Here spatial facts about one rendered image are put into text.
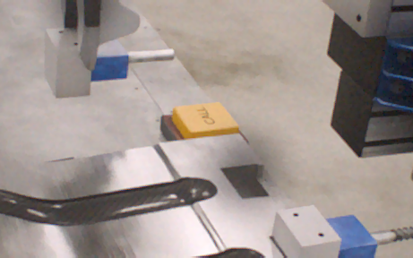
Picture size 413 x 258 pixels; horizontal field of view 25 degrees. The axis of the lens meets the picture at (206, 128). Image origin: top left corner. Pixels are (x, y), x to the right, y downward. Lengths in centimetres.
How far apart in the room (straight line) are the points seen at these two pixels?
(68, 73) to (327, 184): 169
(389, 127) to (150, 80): 32
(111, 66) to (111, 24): 6
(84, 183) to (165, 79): 40
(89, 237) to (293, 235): 17
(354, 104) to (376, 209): 126
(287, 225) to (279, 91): 223
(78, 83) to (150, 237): 22
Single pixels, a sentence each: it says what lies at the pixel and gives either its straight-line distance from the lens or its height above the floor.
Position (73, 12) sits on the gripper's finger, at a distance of 94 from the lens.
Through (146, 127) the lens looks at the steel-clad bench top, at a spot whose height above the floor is 80.
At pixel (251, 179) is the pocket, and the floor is 87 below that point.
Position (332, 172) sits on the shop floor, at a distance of 260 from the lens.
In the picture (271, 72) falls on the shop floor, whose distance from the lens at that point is 309.
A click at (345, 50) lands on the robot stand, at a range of 126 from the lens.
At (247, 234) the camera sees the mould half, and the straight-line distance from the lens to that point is 78.
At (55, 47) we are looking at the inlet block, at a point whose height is 96.
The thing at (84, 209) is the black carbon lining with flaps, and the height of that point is 88.
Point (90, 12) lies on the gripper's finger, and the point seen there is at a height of 101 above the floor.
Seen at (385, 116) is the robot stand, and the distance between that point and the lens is 123.
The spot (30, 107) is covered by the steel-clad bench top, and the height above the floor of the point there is 80.
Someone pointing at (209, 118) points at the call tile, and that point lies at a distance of 105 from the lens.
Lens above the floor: 135
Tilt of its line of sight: 30 degrees down
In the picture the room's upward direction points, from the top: 7 degrees clockwise
